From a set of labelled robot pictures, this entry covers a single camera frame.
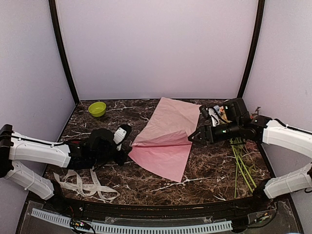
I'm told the pink wrapping paper sheet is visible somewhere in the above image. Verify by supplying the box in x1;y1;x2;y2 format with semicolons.
129;97;199;182

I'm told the peach and orange flower stem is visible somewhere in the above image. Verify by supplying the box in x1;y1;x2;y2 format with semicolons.
218;106;231;123

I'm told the grey slotted cable duct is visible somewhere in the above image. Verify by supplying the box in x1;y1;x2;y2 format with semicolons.
31;208;233;234

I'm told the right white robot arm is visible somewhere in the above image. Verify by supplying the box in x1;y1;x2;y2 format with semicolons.
188;116;312;212

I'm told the black frame post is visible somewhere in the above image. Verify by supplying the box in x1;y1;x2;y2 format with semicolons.
48;0;80;106
236;0;266;98

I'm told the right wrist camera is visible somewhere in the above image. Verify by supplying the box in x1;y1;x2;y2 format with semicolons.
199;98;249;127

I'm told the left black frame post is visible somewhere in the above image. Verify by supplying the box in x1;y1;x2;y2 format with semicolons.
48;0;80;106

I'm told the beige printed ribbon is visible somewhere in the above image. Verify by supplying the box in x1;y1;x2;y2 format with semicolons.
53;169;120;203

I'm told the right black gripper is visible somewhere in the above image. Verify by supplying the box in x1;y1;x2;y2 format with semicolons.
189;120;241;146

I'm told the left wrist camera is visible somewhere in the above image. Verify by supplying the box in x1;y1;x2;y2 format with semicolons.
114;124;132;151

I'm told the right black frame post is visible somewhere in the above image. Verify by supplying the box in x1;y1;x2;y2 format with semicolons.
236;0;266;98

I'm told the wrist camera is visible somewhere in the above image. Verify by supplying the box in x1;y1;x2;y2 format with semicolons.
114;124;132;151
199;98;249;127

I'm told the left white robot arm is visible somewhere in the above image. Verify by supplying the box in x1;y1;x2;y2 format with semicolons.
0;124;132;213

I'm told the white rose stem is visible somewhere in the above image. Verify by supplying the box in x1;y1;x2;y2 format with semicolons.
230;137;257;198

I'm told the green plastic bowl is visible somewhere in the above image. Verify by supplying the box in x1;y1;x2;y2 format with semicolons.
88;101;106;117

